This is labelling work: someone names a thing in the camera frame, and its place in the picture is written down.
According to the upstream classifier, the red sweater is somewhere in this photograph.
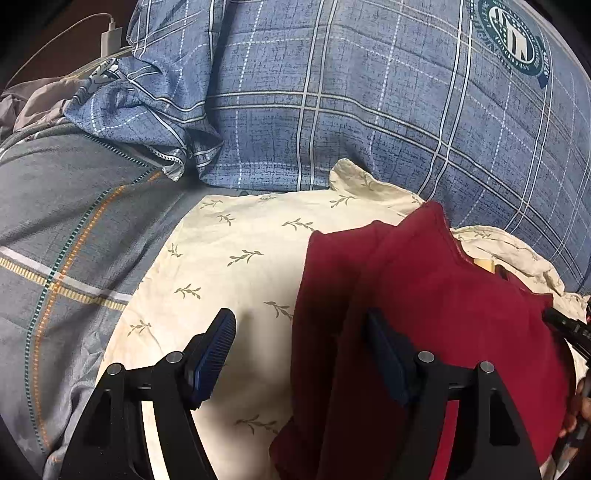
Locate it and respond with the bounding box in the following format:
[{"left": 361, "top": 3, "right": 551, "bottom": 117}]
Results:
[{"left": 270, "top": 202, "right": 575, "bottom": 479}]

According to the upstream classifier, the right hand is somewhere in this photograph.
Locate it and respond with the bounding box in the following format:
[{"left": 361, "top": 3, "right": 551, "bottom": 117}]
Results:
[{"left": 558, "top": 379, "right": 591, "bottom": 438}]

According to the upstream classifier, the grey striped bed sheet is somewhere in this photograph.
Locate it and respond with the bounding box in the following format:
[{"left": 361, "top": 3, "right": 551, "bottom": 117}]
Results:
[{"left": 0, "top": 121, "right": 242, "bottom": 478}]

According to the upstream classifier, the cream leaf-print cloth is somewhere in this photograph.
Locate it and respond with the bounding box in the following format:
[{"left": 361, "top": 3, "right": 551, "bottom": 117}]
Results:
[{"left": 96, "top": 157, "right": 591, "bottom": 480}]

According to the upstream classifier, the blue plaid pillow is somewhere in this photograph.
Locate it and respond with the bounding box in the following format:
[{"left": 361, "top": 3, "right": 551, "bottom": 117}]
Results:
[{"left": 66, "top": 1, "right": 590, "bottom": 294}]

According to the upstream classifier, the grey crumpled garment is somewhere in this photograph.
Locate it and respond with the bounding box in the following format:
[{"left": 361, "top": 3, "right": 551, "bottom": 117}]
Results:
[{"left": 1, "top": 77, "right": 84, "bottom": 141}]

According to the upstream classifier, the brown headboard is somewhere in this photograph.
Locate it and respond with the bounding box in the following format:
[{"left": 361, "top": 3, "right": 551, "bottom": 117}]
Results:
[{"left": 1, "top": 1, "right": 136, "bottom": 87}]

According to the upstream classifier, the white charger with cable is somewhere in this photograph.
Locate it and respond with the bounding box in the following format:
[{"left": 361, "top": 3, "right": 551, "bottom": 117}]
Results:
[{"left": 5, "top": 12, "right": 122, "bottom": 88}]

